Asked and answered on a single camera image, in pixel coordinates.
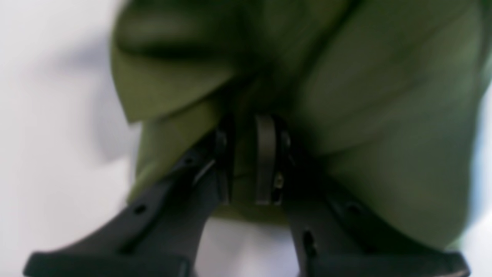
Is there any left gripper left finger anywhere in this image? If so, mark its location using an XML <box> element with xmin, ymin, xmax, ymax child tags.
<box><xmin>23</xmin><ymin>115</ymin><xmax>235</xmax><ymax>277</ymax></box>

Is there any olive green T-shirt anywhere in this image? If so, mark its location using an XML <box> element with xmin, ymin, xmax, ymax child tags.
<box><xmin>111</xmin><ymin>0</ymin><xmax>491</xmax><ymax>249</ymax></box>

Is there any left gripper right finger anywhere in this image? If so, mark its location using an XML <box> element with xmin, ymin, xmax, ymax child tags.
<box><xmin>255</xmin><ymin>115</ymin><xmax>471</xmax><ymax>277</ymax></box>

